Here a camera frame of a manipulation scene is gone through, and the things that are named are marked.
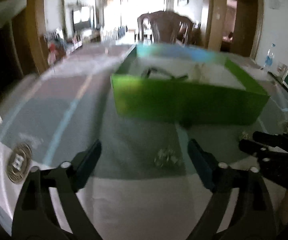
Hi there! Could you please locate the silver flower chain jewelry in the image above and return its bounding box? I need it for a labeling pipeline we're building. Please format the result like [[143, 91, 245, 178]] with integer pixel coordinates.
[[239, 130, 253, 141]]

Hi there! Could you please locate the green bead chain bracelet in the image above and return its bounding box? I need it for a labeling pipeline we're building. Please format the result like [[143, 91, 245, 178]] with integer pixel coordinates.
[[154, 146, 182, 169]]

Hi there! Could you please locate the black cord necklace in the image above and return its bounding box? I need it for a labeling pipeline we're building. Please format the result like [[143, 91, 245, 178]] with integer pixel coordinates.
[[141, 65, 189, 81]]

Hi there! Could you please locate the clear plastic water bottle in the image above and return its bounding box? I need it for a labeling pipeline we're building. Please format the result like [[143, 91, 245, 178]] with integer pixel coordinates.
[[261, 43, 276, 70]]

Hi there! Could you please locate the small black round object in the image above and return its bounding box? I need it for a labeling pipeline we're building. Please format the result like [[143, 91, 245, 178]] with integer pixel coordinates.
[[179, 120, 193, 130]]

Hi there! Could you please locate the patterned grey white tablecloth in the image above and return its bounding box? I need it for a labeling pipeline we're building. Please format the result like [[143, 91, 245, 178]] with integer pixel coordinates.
[[0, 45, 288, 239]]

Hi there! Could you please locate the green cardboard box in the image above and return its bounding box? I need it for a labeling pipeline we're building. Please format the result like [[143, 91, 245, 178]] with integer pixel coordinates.
[[111, 43, 269, 125]]

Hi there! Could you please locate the dark wooden carved chair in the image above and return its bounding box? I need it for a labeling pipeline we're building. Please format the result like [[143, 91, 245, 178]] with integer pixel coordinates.
[[137, 11, 194, 45]]

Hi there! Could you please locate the red and blue bag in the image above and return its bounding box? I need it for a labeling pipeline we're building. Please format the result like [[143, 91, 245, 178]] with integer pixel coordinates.
[[47, 38, 66, 66]]

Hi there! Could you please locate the flat screen television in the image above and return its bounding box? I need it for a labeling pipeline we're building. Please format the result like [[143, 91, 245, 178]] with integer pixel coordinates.
[[72, 6, 94, 32]]

